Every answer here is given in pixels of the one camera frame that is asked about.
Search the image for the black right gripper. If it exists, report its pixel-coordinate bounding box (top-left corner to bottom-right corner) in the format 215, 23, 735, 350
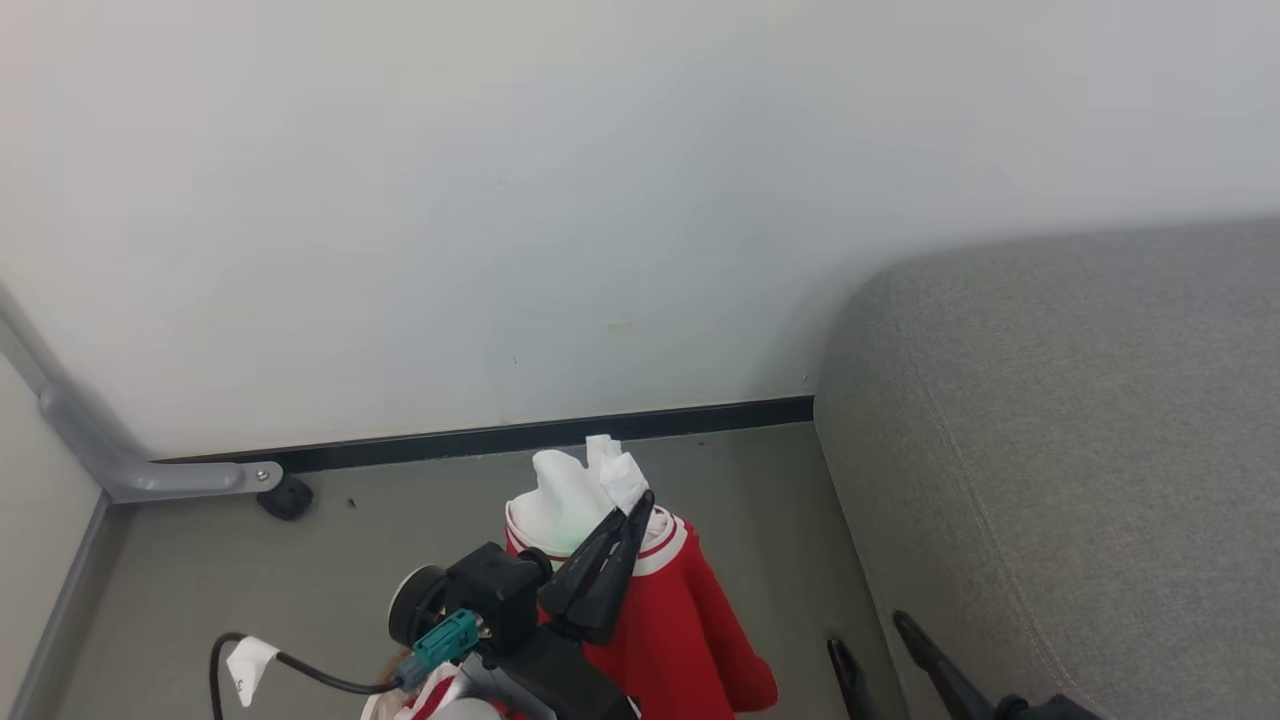
827, 609, 1102, 720

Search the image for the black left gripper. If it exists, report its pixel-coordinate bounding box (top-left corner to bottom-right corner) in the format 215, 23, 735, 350
490, 489, 657, 720

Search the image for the red and white garment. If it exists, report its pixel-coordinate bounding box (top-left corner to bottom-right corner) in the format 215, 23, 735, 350
362, 435, 779, 720

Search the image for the black skirting board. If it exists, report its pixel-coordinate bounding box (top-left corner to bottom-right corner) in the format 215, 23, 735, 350
155, 396, 814, 476

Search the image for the grey fabric sofa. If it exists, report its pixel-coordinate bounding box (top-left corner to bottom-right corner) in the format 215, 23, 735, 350
813, 218, 1280, 720

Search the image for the black rubber foot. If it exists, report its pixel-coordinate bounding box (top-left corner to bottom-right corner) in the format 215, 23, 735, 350
257, 474, 314, 522

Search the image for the teal left cable connector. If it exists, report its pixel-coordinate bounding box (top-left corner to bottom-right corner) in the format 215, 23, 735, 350
398, 609, 482, 691

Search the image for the thin black cable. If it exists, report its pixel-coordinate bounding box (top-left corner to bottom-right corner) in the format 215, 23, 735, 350
208, 632, 403, 720

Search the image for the white cable tag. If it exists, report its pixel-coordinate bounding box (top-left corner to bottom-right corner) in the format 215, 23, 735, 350
226, 637, 282, 708

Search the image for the grey metal frame leg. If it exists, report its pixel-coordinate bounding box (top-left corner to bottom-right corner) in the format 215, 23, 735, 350
0, 285, 284, 504

